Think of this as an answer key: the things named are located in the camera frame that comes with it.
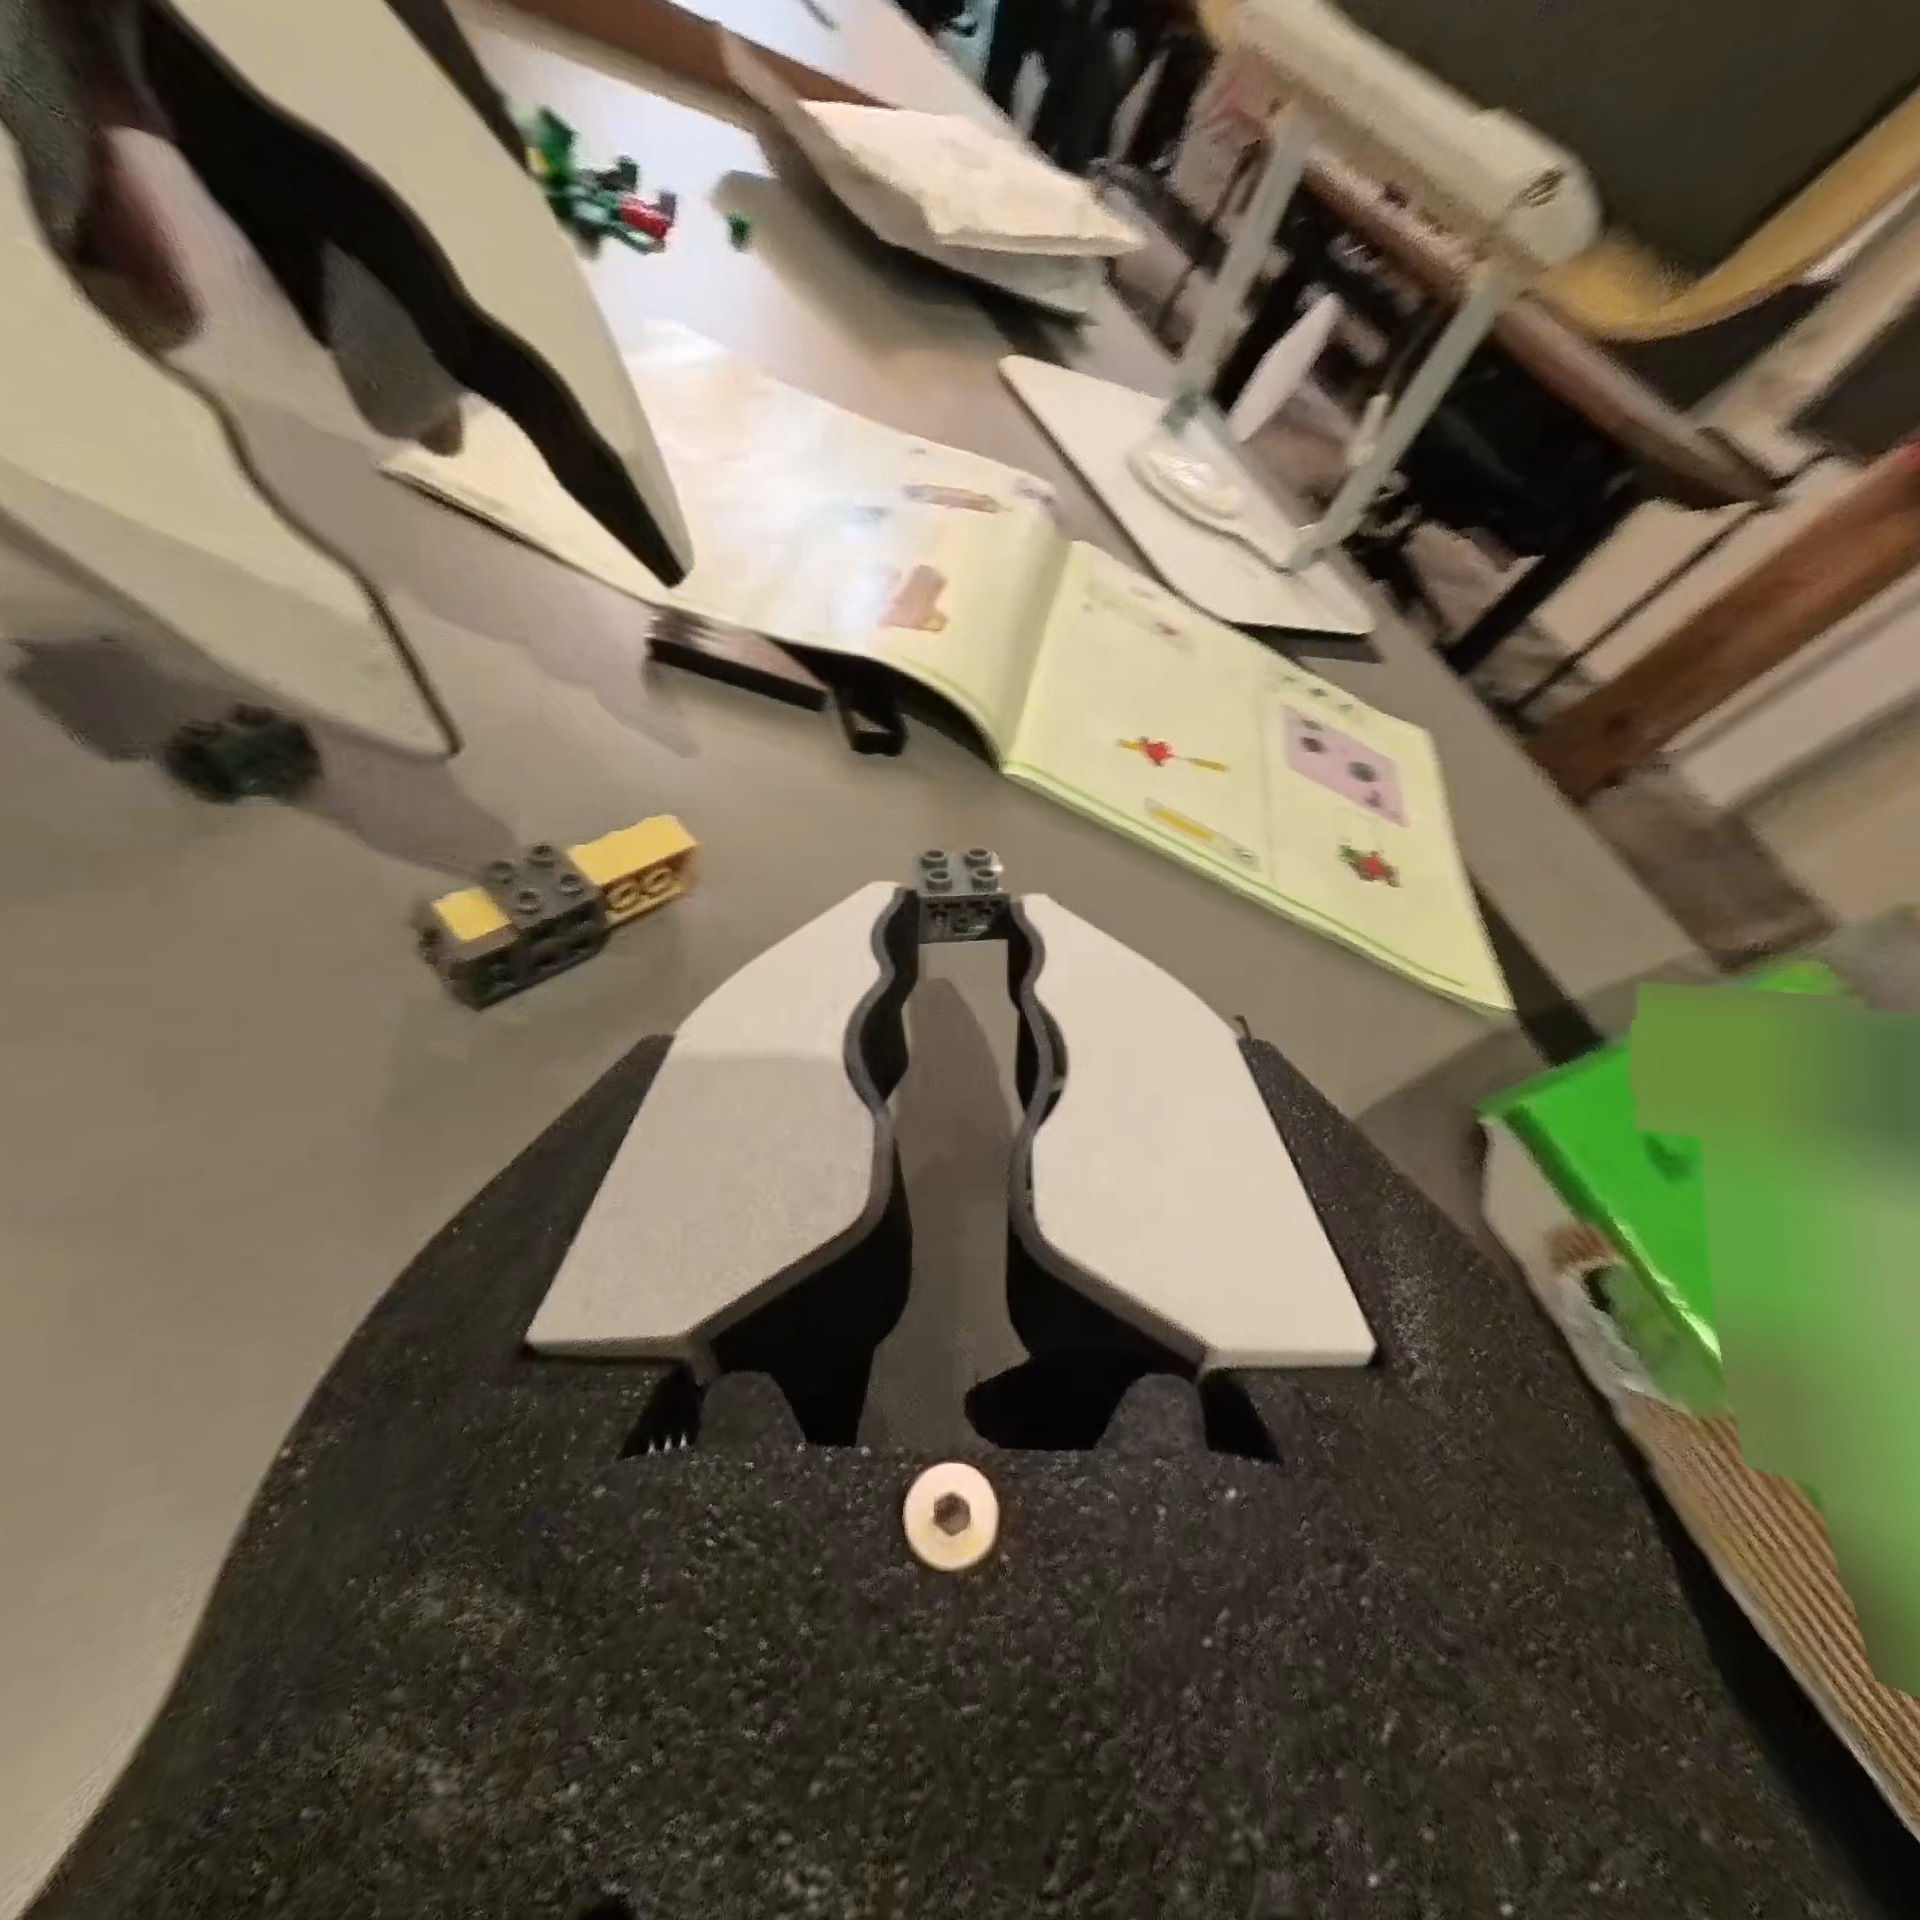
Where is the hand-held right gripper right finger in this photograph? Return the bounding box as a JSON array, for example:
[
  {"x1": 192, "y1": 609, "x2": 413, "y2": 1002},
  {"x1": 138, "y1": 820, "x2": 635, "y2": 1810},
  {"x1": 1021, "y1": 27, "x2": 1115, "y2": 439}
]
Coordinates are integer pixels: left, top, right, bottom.
[{"x1": 1008, "y1": 896, "x2": 1379, "y2": 1390}]

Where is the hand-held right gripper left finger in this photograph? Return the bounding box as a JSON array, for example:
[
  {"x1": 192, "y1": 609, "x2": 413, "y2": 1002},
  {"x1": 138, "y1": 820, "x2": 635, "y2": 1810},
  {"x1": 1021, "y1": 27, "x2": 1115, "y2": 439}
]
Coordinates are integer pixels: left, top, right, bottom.
[{"x1": 525, "y1": 883, "x2": 914, "y2": 1360}]

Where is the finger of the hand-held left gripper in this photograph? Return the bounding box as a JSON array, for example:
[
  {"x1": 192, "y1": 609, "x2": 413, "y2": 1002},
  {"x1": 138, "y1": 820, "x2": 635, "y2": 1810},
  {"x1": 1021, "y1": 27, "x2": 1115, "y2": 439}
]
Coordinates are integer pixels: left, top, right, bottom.
[
  {"x1": 0, "y1": 135, "x2": 463, "y2": 759},
  {"x1": 143, "y1": 0, "x2": 696, "y2": 590}
]

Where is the dark grey brick yellow tile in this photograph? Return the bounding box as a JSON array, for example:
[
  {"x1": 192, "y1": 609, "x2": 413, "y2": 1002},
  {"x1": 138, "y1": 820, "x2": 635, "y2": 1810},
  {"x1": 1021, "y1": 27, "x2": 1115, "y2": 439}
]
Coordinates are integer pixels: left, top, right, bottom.
[{"x1": 417, "y1": 844, "x2": 616, "y2": 1010}]

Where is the yellow and grey brick assembly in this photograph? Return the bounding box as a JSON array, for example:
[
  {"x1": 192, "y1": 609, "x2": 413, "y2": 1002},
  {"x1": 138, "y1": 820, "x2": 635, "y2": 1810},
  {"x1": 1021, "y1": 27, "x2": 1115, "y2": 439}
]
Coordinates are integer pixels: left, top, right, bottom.
[{"x1": 914, "y1": 844, "x2": 1011, "y2": 947}]

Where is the grey desk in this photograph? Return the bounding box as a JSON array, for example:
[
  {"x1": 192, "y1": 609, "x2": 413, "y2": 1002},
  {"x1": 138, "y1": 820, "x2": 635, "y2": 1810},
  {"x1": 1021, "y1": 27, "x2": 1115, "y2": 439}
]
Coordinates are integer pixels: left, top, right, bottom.
[{"x1": 0, "y1": 0, "x2": 1729, "y2": 1920}]

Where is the heap of small coloured bricks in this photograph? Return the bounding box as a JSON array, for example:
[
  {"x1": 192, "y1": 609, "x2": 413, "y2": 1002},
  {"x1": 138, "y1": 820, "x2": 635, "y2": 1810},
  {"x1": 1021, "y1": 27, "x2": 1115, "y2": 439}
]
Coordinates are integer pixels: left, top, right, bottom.
[{"x1": 508, "y1": 103, "x2": 754, "y2": 262}]

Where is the green cardboard toy box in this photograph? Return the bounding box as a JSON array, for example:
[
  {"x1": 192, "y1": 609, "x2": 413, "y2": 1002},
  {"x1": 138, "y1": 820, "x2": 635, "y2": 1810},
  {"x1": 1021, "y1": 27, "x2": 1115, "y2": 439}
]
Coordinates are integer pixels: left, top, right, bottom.
[{"x1": 1476, "y1": 960, "x2": 1920, "y2": 1864}]

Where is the white paper bag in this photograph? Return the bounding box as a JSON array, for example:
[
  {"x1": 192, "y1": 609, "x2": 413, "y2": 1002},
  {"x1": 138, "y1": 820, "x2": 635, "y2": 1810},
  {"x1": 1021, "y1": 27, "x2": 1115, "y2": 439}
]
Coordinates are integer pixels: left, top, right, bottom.
[{"x1": 717, "y1": 30, "x2": 1149, "y2": 319}]

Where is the open instruction booklet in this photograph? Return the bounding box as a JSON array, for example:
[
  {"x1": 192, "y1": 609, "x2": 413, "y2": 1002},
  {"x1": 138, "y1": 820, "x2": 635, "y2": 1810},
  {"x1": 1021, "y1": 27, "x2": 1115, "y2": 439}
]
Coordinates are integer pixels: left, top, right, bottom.
[{"x1": 383, "y1": 337, "x2": 1513, "y2": 1019}]

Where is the wooden furniture leg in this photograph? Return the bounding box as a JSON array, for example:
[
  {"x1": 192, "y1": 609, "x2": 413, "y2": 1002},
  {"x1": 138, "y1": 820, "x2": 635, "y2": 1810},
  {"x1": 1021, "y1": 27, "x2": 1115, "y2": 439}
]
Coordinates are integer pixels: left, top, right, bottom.
[{"x1": 1522, "y1": 442, "x2": 1920, "y2": 806}]

